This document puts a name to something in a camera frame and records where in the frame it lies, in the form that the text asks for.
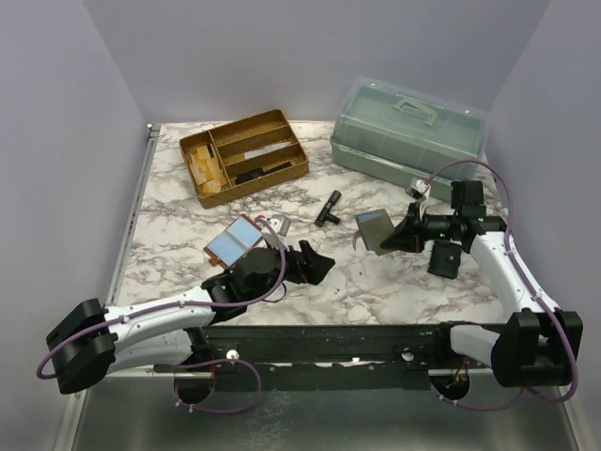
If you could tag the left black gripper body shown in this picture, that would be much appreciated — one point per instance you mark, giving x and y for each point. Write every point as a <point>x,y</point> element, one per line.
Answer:
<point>294,270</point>

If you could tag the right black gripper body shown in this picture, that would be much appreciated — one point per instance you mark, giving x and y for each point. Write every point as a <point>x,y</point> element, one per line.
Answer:
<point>430,227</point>

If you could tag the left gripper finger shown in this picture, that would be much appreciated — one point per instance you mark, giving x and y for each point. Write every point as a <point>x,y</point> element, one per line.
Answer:
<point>309,255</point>
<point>316,269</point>

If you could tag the grey card holder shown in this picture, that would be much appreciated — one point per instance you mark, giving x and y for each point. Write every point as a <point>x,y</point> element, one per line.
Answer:
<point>373,228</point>

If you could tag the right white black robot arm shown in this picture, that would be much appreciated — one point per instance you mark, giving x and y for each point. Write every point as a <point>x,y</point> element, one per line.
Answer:
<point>538,345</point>

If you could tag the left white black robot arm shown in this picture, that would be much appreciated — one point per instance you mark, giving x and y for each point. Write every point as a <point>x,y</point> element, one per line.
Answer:
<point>92,340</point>

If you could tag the brown blue open card holder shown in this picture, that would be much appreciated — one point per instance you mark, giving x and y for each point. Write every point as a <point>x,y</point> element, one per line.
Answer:
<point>234,242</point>

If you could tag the white card in tray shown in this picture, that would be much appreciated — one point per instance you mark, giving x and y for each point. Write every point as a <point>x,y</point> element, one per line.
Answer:
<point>266,149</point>

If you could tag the black T-shaped tool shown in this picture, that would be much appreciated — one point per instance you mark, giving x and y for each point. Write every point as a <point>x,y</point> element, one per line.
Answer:
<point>325,215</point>

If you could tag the black item in tray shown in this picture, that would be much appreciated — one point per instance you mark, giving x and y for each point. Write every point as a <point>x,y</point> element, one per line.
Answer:
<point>260,172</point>

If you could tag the green clear-lid storage box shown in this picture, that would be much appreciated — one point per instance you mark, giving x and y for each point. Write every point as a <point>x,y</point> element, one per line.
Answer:
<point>396,134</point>

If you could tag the brown woven organizer tray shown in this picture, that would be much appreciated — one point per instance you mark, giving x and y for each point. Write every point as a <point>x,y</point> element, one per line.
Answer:
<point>243,157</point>

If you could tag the yellow packets in tray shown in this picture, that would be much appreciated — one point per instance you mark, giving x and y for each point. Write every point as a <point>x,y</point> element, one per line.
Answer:
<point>207,173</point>

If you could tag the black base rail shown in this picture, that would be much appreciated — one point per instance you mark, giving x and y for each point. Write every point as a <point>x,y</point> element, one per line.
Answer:
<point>319,358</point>

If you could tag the aluminium side rail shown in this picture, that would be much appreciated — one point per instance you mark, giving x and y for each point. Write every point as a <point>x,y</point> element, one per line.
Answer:
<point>125,246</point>

